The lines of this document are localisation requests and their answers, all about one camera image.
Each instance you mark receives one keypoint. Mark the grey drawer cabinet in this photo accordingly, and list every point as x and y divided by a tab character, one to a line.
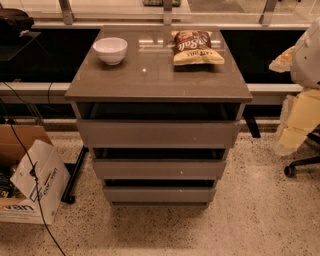
147	87

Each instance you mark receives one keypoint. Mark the brown yellow chips bag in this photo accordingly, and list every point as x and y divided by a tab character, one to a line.
194	47

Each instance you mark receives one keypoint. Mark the grey drawer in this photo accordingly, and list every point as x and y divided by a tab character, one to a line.
158	169
129	134
170	195

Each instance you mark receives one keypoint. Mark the grey top drawer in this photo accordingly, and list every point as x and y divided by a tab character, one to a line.
129	134

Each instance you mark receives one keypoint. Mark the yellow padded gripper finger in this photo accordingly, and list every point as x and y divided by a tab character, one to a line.
300	115

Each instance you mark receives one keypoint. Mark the white cardboard box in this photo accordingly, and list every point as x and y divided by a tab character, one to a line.
35	170

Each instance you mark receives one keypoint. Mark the black office chair base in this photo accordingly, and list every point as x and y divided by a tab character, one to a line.
290	170

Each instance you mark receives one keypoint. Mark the black bag on desk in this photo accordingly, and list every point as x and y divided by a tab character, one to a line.
14	23

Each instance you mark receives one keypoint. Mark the white ceramic bowl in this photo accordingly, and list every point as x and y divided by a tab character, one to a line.
111	50

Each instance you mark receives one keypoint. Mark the black table leg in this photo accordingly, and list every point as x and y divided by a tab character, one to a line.
73	169

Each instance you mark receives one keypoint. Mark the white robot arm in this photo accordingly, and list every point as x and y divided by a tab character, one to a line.
305	63

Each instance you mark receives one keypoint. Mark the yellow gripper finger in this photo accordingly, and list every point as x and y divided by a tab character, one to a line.
283	61

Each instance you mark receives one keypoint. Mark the grey middle drawer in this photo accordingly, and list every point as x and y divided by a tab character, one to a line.
158	169

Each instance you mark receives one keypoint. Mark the grey bottom drawer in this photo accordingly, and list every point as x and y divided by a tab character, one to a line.
170	195

